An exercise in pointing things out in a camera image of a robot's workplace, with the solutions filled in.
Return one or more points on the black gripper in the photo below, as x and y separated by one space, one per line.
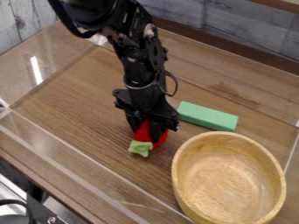
145 103

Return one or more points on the red plush strawberry green leaf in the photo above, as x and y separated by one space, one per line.
143 143

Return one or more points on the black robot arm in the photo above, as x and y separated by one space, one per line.
124 22

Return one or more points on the green foam block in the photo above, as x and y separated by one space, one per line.
207 117

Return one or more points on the wooden bowl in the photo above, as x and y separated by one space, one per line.
227 180

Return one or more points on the clear acrylic tray wall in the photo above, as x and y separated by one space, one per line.
64 135

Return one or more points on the black metal stand bracket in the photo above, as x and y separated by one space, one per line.
27 210

